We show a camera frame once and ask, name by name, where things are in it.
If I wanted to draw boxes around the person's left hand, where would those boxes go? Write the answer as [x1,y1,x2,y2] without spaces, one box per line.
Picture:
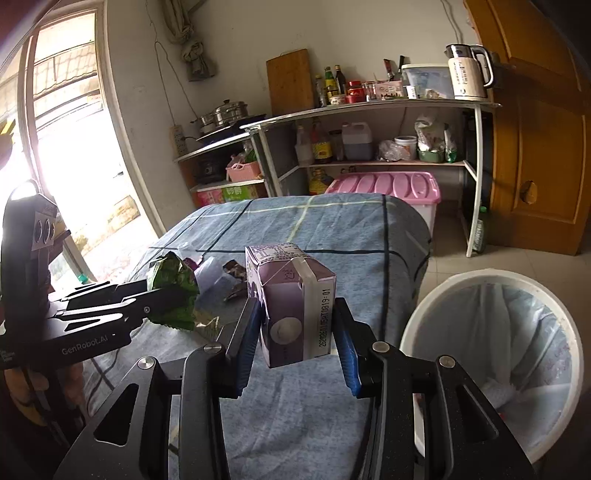
[7,362,86,423]

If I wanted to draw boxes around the dark liquid plastic jug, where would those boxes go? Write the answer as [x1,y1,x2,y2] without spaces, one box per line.
[341,122,375,160]

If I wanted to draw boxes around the white electric kettle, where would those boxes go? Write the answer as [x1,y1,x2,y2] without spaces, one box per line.
[445,43,495,100]

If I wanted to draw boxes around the white metal shelving rack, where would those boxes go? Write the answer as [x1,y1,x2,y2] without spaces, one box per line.
[240,99,502,258]

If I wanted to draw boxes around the black induction cooktop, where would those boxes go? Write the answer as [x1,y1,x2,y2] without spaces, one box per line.
[196,113,267,142]

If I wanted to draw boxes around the pink-lidded storage box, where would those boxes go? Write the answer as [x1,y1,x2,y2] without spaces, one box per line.
[324,171,442,237]

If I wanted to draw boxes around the olive foil wrapper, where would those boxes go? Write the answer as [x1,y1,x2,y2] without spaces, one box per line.
[194,314,228,343]

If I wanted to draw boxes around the black rice cooker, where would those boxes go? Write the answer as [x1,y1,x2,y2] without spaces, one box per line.
[196,156,227,184]

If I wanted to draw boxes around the white plastic tub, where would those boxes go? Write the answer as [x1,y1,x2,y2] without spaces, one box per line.
[393,136,418,160]

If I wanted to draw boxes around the green snack packet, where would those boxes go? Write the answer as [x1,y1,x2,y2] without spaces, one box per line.
[146,252,201,331]

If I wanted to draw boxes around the yellow-label sauce bottle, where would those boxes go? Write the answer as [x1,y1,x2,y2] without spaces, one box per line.
[311,122,334,164]

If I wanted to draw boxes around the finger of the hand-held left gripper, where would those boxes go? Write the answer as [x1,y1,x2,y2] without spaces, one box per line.
[46,300,155,334]
[48,281,158,309]

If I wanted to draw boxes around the wooden door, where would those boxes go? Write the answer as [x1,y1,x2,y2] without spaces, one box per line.
[464,0,591,257]

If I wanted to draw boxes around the white plastic bottle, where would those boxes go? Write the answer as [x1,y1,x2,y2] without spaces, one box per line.
[295,125,315,166]

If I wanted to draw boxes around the red green cardboard box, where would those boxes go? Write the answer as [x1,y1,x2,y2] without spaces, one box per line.
[196,181,269,208]

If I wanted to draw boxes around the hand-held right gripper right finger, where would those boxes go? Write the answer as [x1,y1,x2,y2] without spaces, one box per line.
[332,298,536,480]

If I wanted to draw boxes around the white snack bag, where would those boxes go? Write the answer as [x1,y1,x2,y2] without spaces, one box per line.
[414,115,447,151]

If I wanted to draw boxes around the pink plastic basket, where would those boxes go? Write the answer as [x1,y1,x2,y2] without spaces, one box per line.
[225,160,262,182]

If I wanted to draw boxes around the hanging grey cloth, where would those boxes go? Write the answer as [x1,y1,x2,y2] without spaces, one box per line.
[165,0,218,83]

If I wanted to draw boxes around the brown foil wrapper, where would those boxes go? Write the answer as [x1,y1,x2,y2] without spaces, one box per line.
[222,259,250,302]

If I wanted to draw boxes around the clear plastic bag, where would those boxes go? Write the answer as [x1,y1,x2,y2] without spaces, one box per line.
[378,140,410,162]

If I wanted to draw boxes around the green plastic bottle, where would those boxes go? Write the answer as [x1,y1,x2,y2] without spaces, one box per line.
[471,206,489,254]

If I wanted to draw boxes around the yellow cooking oil bottle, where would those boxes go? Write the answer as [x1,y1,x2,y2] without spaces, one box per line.
[308,167,334,196]

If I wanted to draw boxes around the steel steamer pot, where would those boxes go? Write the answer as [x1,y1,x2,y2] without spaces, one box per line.
[212,99,250,126]

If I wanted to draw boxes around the kitchen knives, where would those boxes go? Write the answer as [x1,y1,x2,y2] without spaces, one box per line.
[383,55,406,83]

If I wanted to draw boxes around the pink utensil holder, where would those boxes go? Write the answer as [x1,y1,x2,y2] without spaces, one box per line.
[364,80,405,100]

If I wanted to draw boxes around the low side shelf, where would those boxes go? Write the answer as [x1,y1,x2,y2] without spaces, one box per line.
[174,133,269,209]

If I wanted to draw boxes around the clear plastic storage box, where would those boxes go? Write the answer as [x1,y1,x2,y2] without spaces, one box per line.
[400,63,456,99]

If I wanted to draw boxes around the blue plaid tablecloth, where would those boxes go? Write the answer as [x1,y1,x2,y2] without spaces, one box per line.
[88,194,433,480]

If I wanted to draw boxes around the purple milk carton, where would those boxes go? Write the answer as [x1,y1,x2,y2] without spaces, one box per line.
[244,243,337,369]

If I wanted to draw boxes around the wooden cutting board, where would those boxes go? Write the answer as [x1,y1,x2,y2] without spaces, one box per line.
[266,48,310,117]

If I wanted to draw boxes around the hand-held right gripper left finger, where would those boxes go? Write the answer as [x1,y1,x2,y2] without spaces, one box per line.
[69,298,265,480]

